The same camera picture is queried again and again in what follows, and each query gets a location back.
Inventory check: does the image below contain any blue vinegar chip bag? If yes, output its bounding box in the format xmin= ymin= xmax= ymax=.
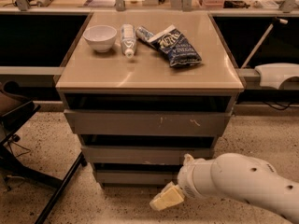
xmin=135 ymin=25 xmax=202 ymax=68

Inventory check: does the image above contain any white bowl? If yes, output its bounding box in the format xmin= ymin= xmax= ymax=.
xmin=83 ymin=25 xmax=117 ymax=52

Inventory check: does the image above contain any grey top drawer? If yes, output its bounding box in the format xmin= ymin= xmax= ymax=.
xmin=64 ymin=109 xmax=231 ymax=136

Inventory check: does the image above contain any black office chair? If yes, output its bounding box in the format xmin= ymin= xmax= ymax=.
xmin=0 ymin=80 xmax=88 ymax=224

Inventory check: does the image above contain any grey drawer cabinet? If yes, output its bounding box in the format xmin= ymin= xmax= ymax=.
xmin=56 ymin=10 xmax=244 ymax=175

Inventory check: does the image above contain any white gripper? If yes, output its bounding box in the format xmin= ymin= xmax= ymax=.
xmin=149 ymin=154 xmax=218 ymax=211

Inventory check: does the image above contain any grey bottom drawer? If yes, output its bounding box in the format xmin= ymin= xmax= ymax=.
xmin=94 ymin=171 xmax=177 ymax=186

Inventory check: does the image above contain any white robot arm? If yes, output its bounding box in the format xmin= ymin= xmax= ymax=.
xmin=149 ymin=153 xmax=299 ymax=224

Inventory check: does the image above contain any clear plastic water bottle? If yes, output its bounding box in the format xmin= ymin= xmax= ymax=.
xmin=121 ymin=24 xmax=136 ymax=58

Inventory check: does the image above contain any grey drawer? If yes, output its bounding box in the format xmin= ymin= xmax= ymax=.
xmin=81 ymin=146 xmax=214 ymax=165
xmin=64 ymin=109 xmax=231 ymax=136
xmin=94 ymin=171 xmax=177 ymax=186

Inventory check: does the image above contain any white stick with tip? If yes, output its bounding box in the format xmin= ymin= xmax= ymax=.
xmin=241 ymin=17 xmax=288 ymax=69

